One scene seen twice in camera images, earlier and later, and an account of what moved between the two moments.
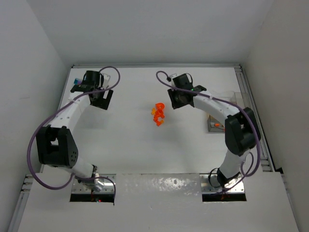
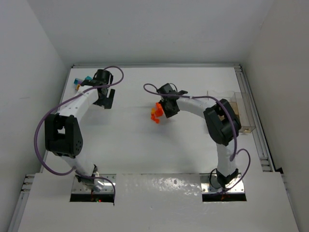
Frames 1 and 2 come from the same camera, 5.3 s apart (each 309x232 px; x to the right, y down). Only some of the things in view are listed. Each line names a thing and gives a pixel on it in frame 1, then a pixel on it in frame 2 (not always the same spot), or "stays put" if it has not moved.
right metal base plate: (206, 187) stays put
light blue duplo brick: (77, 81) stays put
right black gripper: (180, 99) → (166, 109)
